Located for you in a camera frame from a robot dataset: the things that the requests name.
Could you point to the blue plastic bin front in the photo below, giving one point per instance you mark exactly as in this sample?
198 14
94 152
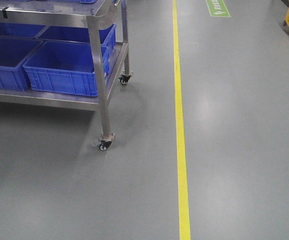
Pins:
62 67

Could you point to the blue plastic bin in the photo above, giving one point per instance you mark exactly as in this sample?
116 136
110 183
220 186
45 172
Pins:
13 54
80 35
62 67

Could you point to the stainless steel wheeled cart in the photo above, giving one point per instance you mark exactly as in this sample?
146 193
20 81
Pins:
93 16

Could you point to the blue plastic bin rear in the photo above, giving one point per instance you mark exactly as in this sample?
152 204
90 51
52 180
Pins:
80 35

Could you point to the green floor safety sign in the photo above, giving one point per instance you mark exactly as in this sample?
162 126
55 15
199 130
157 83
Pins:
218 8

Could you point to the blue plastic bin left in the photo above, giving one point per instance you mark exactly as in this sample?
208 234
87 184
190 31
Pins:
13 54

